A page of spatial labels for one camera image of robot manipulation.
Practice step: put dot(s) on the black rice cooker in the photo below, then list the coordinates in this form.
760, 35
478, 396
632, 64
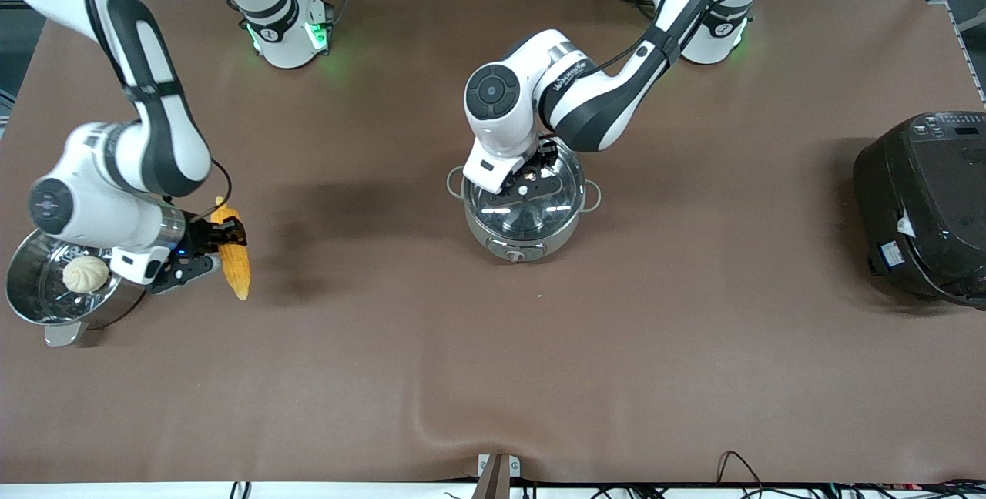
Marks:
924, 206

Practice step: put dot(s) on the glass pot lid with knob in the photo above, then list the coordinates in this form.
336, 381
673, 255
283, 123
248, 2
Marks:
531, 220

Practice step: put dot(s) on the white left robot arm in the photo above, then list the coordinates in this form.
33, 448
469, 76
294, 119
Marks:
601, 110

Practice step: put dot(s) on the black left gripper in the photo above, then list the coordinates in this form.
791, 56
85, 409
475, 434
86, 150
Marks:
545, 155

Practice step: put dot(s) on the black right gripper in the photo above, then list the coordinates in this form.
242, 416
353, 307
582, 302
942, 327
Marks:
198, 234

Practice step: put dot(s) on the white steamed bun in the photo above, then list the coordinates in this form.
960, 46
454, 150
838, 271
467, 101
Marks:
85, 274

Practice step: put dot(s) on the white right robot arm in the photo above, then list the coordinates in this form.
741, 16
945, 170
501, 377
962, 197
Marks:
158, 137

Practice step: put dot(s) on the steel cooking pot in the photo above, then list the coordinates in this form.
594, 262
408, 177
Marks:
531, 251

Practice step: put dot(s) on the yellow toy corn cob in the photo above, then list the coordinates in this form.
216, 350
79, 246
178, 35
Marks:
236, 272

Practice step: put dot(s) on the perforated steel steamer insert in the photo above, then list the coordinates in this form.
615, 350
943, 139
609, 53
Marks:
45, 297

